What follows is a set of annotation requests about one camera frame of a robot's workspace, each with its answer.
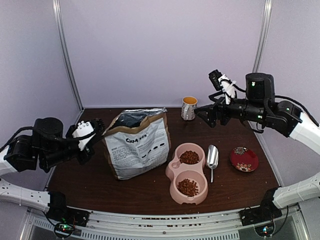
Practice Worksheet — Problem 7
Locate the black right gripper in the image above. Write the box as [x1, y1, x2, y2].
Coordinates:
[194, 91, 267, 128]

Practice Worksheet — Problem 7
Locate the silver metal scoop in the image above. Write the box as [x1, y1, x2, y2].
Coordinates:
[206, 144, 219, 183]

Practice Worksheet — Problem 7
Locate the brown pet food bag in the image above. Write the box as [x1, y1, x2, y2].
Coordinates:
[103, 107, 171, 181]

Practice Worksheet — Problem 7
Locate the pink double pet bowl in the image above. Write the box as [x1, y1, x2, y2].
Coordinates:
[165, 142, 209, 205]

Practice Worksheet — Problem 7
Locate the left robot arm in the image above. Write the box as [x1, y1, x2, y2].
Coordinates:
[0, 117, 104, 222]

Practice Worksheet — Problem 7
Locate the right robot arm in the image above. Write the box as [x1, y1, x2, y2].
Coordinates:
[194, 70, 320, 154]

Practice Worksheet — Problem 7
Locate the brown kibble pet food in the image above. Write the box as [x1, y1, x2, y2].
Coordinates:
[179, 150, 200, 165]

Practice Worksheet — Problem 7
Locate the floral ceramic mug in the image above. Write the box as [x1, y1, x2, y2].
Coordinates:
[181, 96, 198, 121]

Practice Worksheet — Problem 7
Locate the red floral saucer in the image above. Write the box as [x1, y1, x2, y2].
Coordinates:
[229, 146, 259, 173]

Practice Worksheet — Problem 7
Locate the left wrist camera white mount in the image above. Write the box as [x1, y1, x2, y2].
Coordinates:
[65, 118, 106, 151]

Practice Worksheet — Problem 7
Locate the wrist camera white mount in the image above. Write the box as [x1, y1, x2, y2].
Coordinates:
[65, 118, 106, 151]
[208, 69, 237, 105]

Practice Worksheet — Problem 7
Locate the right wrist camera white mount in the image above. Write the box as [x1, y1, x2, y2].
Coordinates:
[208, 69, 237, 105]

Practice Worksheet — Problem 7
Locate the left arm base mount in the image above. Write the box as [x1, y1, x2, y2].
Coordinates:
[43, 191, 90, 239]

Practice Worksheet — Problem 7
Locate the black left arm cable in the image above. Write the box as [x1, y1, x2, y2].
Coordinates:
[0, 126, 36, 153]

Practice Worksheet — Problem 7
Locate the front aluminium rail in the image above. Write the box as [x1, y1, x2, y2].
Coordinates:
[19, 208, 310, 240]

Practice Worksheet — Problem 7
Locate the right aluminium frame post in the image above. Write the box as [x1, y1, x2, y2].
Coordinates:
[252, 0, 273, 73]

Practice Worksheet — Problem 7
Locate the aluminium frame post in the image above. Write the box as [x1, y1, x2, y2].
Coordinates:
[252, 0, 273, 73]
[52, 0, 84, 112]

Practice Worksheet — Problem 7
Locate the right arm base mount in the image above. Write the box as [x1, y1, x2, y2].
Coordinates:
[239, 206, 282, 238]

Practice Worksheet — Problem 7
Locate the left aluminium frame post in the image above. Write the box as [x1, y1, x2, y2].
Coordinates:
[52, 0, 84, 112]

